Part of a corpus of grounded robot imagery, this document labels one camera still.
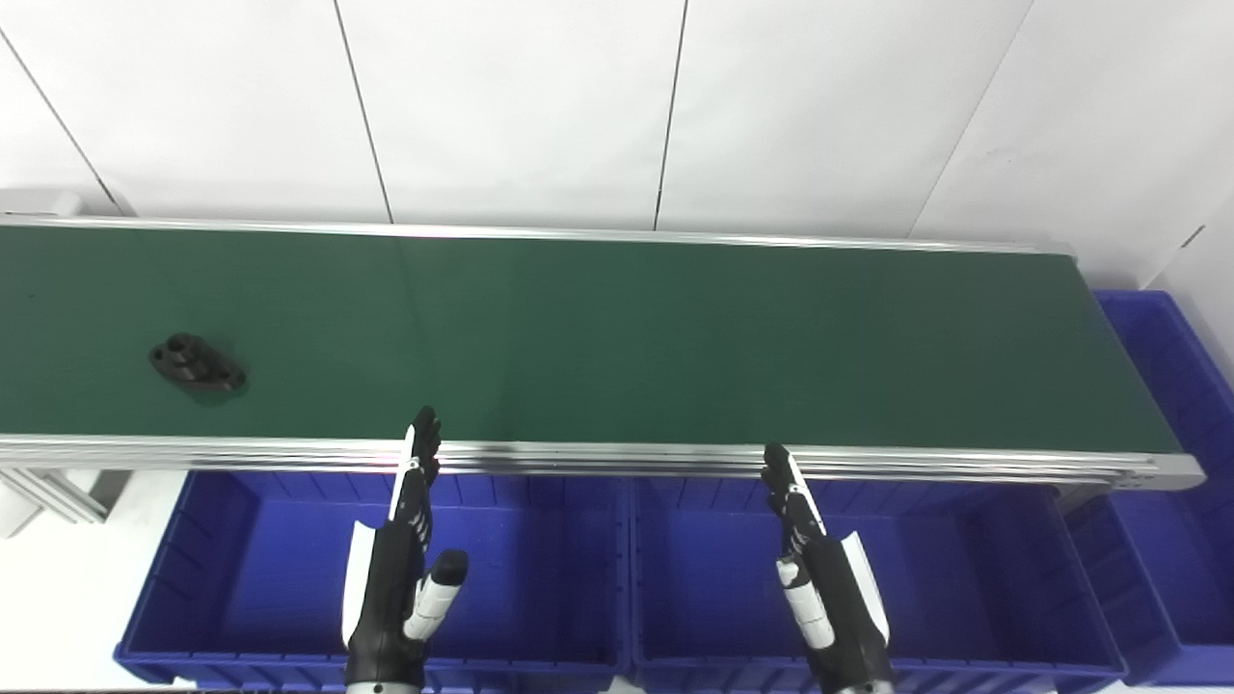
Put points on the black flange part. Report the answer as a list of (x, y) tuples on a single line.
[(200, 368)]

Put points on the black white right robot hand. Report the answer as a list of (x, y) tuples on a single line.
[(837, 607)]

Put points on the grey conveyor end cover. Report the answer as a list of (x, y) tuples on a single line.
[(34, 202)]

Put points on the aluminium conveyor leg strut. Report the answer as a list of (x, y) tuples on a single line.
[(58, 492)]

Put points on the green conveyor belt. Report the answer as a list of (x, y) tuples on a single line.
[(627, 461), (627, 337)]

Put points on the blue plastic bin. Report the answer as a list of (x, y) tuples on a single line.
[(270, 578), (1176, 540), (964, 578)]

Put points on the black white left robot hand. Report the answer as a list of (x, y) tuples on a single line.
[(386, 588)]

